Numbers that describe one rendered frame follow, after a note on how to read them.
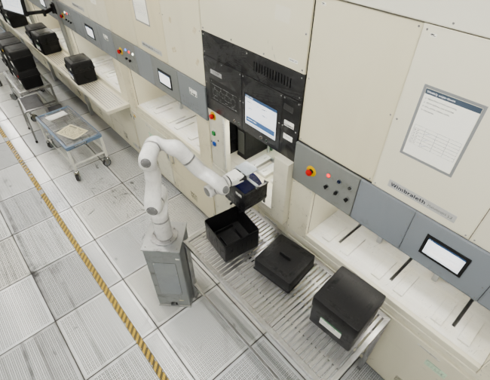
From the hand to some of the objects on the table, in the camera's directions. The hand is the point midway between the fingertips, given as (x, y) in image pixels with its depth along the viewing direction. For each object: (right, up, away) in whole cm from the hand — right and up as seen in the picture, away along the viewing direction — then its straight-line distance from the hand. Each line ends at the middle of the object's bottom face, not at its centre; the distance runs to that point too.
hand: (246, 170), depth 230 cm
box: (+56, -89, -23) cm, 108 cm away
